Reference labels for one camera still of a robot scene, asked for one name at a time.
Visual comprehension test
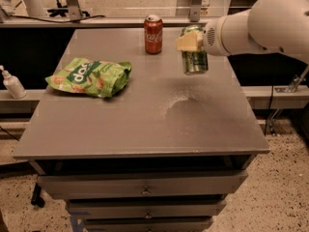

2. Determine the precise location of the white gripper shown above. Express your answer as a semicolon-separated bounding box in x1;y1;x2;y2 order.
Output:
176;11;255;56

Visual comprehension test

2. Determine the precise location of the green soda can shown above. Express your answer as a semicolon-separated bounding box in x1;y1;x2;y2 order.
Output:
181;25;208;75

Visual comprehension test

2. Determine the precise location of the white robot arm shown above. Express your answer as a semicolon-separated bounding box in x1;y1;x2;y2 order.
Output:
176;0;309;64

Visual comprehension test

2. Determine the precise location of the red Coca-Cola can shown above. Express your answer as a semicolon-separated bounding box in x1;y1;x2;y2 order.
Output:
144;14;163;54

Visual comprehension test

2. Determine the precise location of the green chip bag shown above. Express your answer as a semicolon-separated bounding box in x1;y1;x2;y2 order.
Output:
45;58;131;98

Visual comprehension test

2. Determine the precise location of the grey drawer cabinet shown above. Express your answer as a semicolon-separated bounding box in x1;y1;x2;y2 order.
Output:
14;28;268;232

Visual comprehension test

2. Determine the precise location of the white pump bottle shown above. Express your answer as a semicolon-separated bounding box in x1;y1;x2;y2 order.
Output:
0;66;26;100

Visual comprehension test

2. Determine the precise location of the grey metal post right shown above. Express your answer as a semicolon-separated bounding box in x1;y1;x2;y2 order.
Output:
189;0;202;22

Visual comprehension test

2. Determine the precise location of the grey metal post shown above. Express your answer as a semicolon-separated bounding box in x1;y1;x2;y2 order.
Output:
189;0;202;22
66;0;83;20

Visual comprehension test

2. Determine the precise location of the black cable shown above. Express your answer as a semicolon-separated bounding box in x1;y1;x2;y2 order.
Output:
9;14;107;24

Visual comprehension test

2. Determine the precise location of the grey metal post left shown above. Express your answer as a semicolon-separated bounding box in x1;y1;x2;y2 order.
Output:
66;0;83;20

